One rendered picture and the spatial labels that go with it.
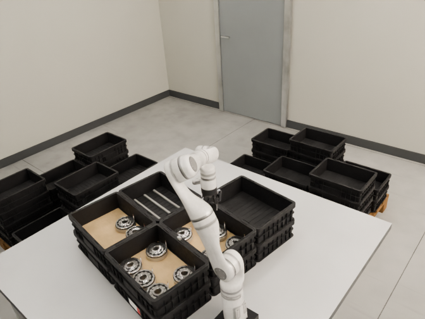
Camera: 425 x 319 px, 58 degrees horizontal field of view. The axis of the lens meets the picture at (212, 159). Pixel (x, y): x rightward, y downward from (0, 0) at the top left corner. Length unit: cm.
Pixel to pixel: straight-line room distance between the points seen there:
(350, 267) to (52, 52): 404
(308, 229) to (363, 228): 30
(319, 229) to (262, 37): 302
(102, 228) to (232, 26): 347
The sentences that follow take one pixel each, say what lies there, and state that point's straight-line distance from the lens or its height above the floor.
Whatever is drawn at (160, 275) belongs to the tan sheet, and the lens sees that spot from 184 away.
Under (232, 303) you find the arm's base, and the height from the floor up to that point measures 88.
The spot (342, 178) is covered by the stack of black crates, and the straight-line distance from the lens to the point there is 311.
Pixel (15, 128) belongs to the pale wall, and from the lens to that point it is 497.
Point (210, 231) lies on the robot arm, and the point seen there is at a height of 121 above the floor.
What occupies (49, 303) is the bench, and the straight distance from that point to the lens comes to 208.
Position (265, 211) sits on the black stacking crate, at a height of 83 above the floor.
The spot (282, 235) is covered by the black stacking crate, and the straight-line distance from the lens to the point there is 209.
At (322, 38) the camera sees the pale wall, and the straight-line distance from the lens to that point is 447.
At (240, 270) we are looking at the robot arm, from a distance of 155.
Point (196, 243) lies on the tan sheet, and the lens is 196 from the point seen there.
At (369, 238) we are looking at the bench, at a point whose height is 70.
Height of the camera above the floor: 214
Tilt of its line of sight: 30 degrees down
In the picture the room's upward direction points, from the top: 4 degrees counter-clockwise
